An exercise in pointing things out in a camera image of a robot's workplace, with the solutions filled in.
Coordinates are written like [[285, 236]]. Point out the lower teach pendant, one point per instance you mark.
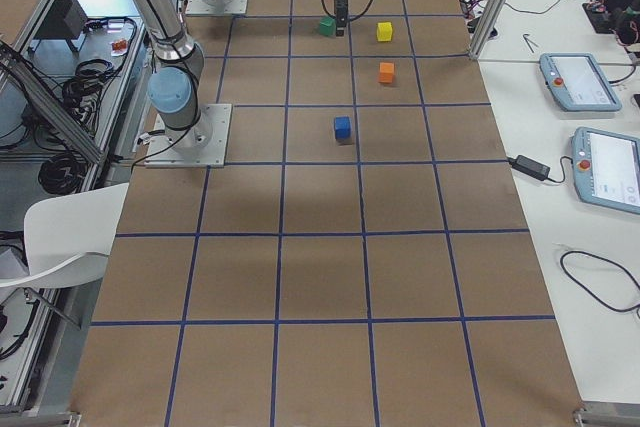
[[606, 169]]

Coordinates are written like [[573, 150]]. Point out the green block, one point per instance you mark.
[[326, 26]]

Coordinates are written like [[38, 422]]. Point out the orange block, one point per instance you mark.
[[386, 73]]

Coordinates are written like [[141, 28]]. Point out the teach pendant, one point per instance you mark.
[[606, 169], [577, 83]]

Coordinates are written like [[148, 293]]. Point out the black power adapter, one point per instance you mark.
[[529, 167]]

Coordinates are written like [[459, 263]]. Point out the blue block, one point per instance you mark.
[[342, 128]]

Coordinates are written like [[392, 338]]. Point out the upper teach pendant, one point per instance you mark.
[[577, 83]]

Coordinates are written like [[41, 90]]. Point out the allen key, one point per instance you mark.
[[530, 45]]

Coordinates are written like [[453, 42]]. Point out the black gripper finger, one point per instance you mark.
[[341, 16]]

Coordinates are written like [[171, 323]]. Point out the orange snack packet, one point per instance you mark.
[[119, 45]]

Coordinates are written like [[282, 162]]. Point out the yellow block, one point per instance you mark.
[[384, 31]]

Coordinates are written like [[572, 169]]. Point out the white chair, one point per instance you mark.
[[68, 239]]

